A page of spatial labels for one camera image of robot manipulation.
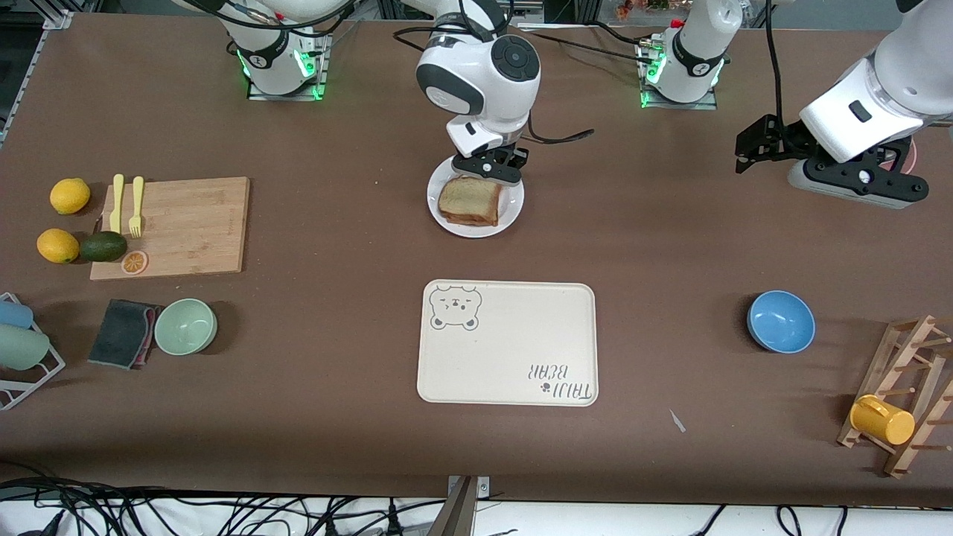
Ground white round plate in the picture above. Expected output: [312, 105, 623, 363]
[427, 156, 526, 239]

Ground brown bread slice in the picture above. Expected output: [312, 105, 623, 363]
[438, 176, 503, 223]
[441, 208, 500, 228]

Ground pink bowl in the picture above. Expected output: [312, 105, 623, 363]
[879, 136, 918, 177]

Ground cream bear print tray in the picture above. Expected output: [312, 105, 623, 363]
[416, 280, 599, 407]

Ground wooden peg rack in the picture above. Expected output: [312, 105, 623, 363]
[837, 315, 953, 479]

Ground blue bowl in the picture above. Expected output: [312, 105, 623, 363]
[747, 290, 817, 354]

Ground yellow mug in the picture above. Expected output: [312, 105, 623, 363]
[850, 395, 916, 446]

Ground bamboo cutting board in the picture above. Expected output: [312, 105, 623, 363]
[89, 176, 252, 281]

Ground mint green bowl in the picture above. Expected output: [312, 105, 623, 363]
[154, 299, 218, 356]

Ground dark green avocado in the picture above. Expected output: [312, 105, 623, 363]
[79, 231, 128, 263]

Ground grey folded cloth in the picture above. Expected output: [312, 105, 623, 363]
[87, 299, 166, 370]

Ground yellow lemon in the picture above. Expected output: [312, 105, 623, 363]
[36, 229, 80, 265]
[50, 178, 92, 216]

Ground light blue cup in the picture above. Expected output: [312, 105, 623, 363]
[0, 300, 35, 330]

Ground sage green cup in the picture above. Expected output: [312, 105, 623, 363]
[0, 325, 51, 371]

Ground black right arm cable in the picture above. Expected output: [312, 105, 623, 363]
[521, 112, 595, 146]

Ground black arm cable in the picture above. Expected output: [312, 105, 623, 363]
[521, 112, 595, 146]
[764, 0, 784, 126]

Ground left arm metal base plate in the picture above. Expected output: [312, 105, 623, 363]
[638, 41, 720, 111]

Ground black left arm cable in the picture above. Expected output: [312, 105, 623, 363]
[764, 0, 784, 126]

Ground black tabletop cable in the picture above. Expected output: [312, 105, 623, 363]
[519, 26, 660, 66]

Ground dark equipment frame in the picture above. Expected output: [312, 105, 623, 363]
[376, 0, 605, 25]

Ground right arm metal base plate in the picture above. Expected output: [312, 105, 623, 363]
[247, 28, 330, 102]

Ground aluminium table corner rail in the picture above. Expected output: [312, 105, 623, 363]
[0, 9, 75, 146]

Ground white wire rack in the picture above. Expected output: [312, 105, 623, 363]
[0, 292, 66, 412]

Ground black floor cable tangle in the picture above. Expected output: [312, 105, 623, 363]
[0, 460, 447, 536]

